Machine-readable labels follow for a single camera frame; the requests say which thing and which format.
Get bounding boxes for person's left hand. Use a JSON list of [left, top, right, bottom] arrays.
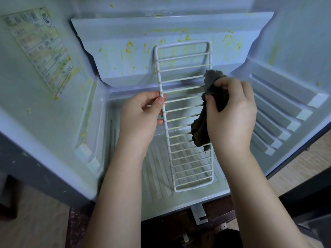
[[118, 91, 167, 155]]

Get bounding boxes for person's right hand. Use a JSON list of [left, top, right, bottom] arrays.
[[205, 76, 258, 161]]

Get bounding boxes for dark grey cloth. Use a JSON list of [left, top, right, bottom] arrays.
[[190, 70, 229, 152]]

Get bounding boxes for white wire shelf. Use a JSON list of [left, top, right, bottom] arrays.
[[153, 41, 215, 193]]

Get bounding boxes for grey mini fridge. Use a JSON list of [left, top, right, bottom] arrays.
[[0, 0, 331, 221]]

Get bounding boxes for fridge door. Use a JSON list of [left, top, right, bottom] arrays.
[[279, 168, 331, 241]]

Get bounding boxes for person's left forearm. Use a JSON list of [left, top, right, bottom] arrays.
[[82, 147, 151, 248]]

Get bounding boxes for person's right forearm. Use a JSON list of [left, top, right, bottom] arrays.
[[217, 152, 311, 248]]

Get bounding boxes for person's dark trousers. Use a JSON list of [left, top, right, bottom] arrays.
[[204, 228, 244, 248]]

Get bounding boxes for dark red wooden stand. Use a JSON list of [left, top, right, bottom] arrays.
[[66, 196, 239, 248]]

